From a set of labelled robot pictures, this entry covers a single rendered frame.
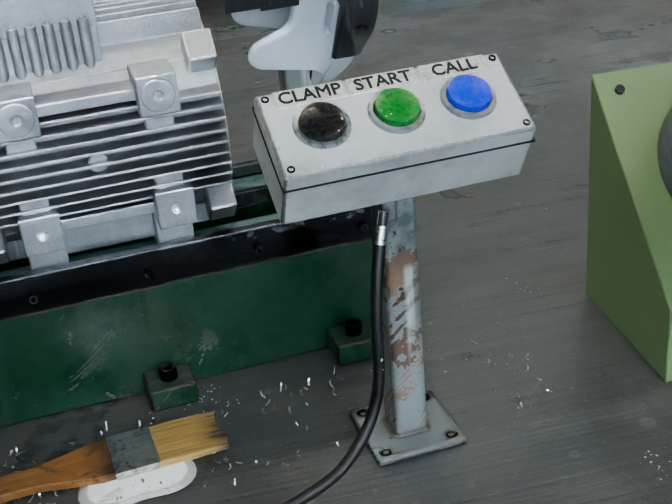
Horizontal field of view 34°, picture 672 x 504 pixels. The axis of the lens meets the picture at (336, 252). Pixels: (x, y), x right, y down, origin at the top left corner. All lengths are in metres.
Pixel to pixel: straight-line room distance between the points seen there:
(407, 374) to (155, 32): 0.32
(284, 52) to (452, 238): 0.55
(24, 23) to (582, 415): 0.50
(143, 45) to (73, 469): 0.32
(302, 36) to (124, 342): 0.39
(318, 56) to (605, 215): 0.41
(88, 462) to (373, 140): 0.34
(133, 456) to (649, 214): 0.44
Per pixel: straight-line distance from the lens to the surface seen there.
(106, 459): 0.85
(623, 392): 0.89
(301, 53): 0.60
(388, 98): 0.70
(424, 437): 0.83
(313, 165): 0.67
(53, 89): 0.83
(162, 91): 0.80
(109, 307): 0.89
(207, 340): 0.92
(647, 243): 0.88
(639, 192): 0.90
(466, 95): 0.71
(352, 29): 0.57
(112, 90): 0.81
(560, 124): 1.40
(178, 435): 0.86
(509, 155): 0.73
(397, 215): 0.74
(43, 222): 0.82
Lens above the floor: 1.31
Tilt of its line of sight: 27 degrees down
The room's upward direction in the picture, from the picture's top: 5 degrees counter-clockwise
